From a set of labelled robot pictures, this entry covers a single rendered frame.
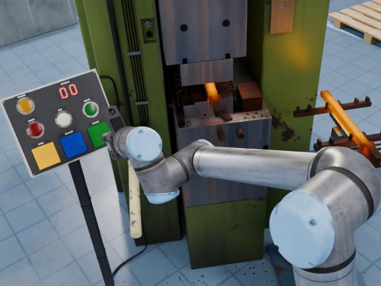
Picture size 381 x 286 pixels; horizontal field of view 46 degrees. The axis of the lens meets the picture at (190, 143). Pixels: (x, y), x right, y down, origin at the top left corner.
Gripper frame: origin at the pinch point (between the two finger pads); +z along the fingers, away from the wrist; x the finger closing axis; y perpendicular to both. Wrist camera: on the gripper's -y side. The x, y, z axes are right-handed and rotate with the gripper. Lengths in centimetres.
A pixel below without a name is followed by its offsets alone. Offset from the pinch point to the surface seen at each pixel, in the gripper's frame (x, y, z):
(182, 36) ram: 37.1, -22.3, -2.4
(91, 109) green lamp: 0.3, -8.8, 10.5
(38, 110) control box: -16.6, -14.6, 11.0
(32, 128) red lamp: -20.8, -9.6, 10.6
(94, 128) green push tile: -1.3, -2.1, 10.2
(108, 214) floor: 10, 59, 112
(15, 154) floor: -21, 13, 192
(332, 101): 85, 20, -13
